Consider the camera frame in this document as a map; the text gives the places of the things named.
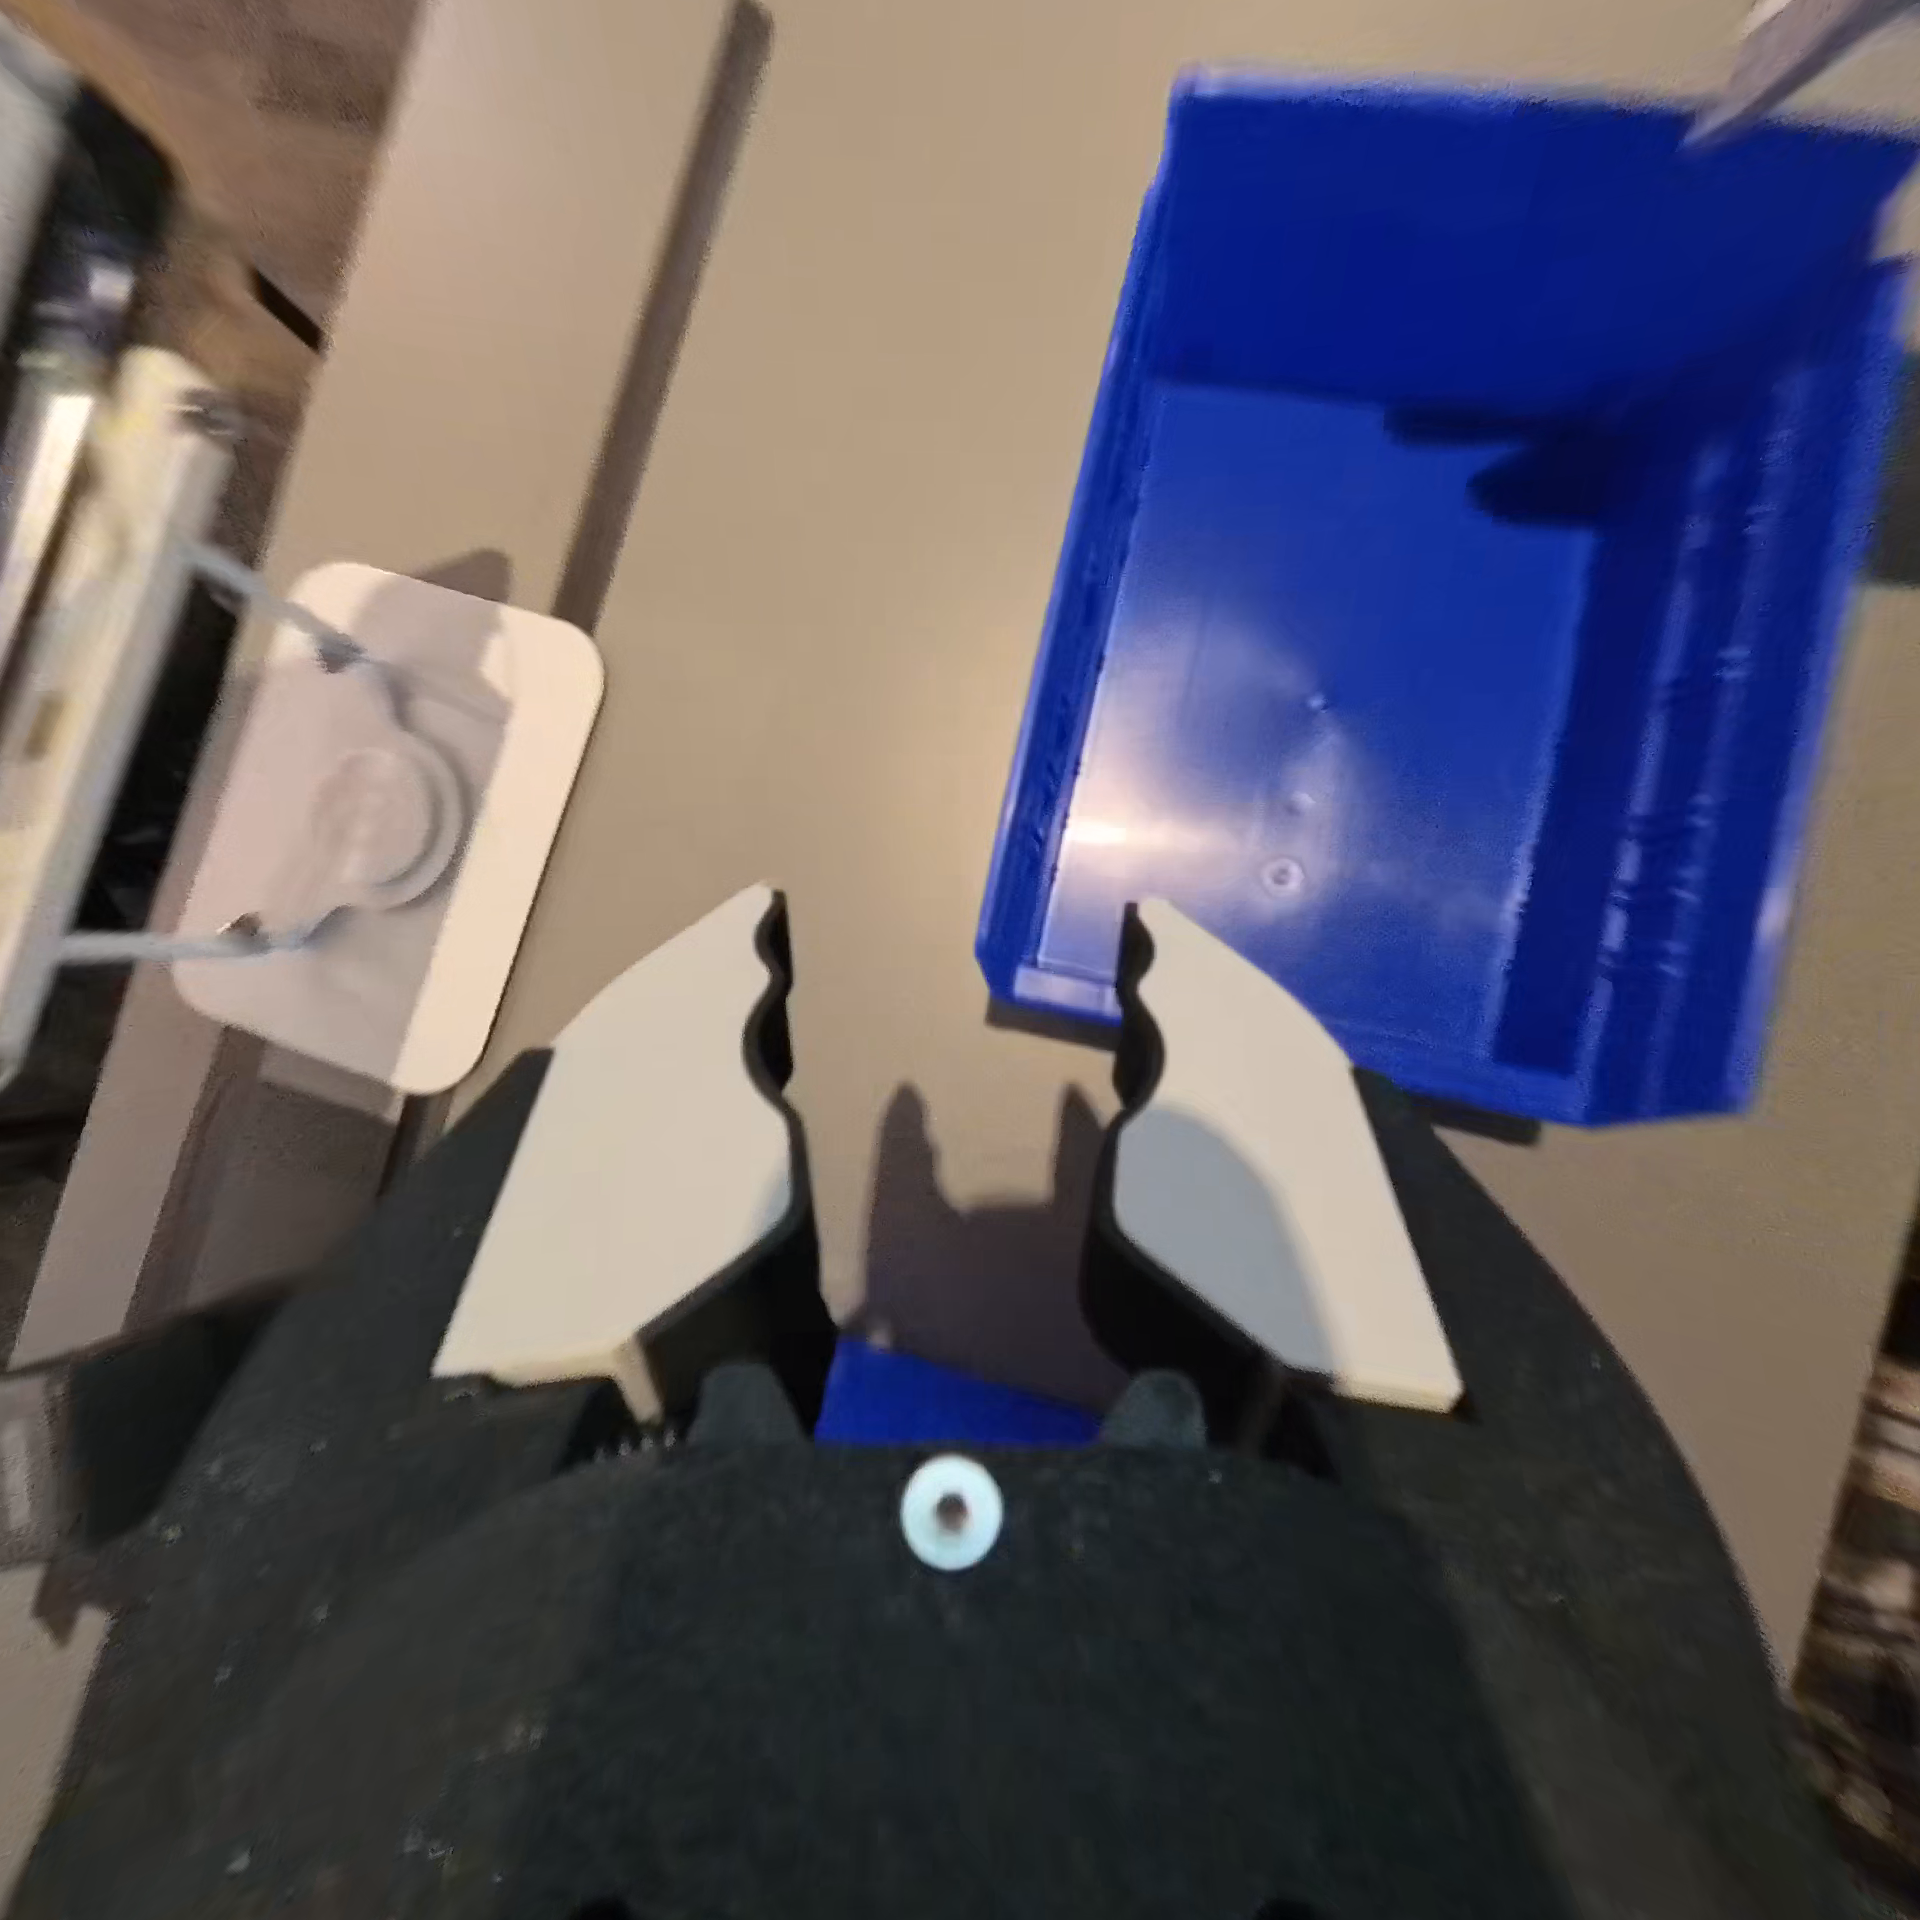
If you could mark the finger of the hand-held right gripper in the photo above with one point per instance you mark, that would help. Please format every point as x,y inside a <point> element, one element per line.
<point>1800,61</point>

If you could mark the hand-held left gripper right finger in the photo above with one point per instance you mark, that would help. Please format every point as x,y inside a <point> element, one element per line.
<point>1276,1200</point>

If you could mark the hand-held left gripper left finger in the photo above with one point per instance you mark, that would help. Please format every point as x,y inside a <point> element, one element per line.
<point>632,1185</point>

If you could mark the blue plastic bin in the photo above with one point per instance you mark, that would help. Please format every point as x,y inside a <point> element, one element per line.
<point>1349,673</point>
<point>946,1401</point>

